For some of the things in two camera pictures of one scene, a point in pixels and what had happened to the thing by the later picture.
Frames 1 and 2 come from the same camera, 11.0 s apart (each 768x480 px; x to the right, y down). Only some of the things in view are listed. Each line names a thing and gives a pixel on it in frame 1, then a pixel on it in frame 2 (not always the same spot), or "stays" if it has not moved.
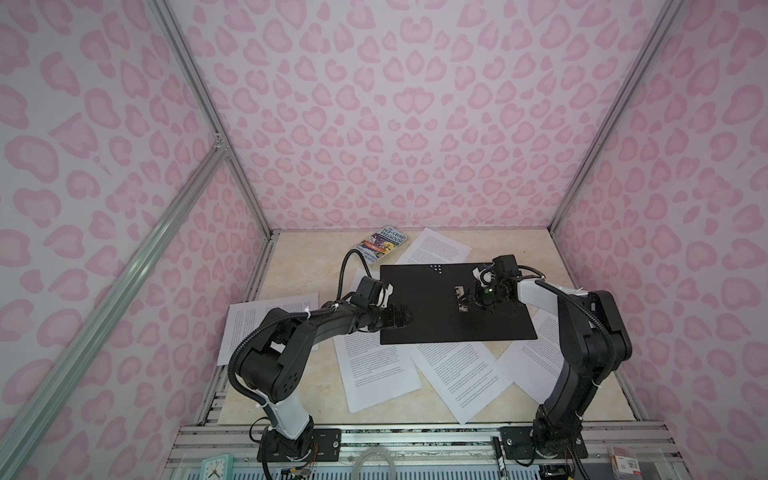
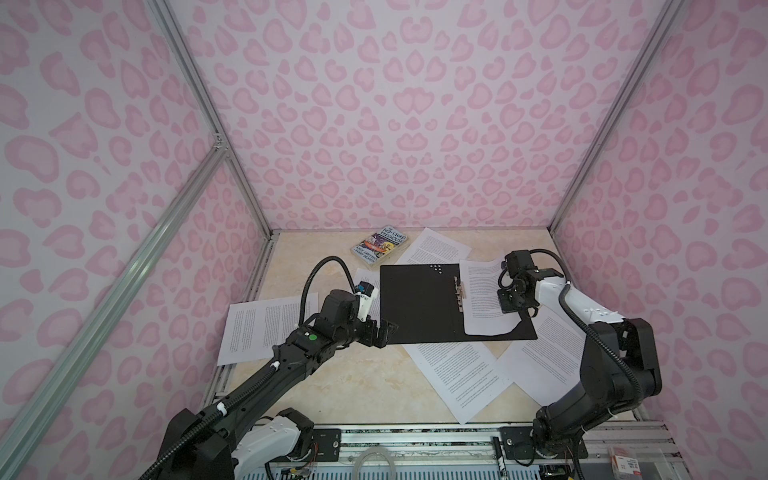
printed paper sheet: [241, 317] stays
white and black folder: [441, 297] stays
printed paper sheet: [372, 372] → [483, 313]
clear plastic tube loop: [365, 453] stays
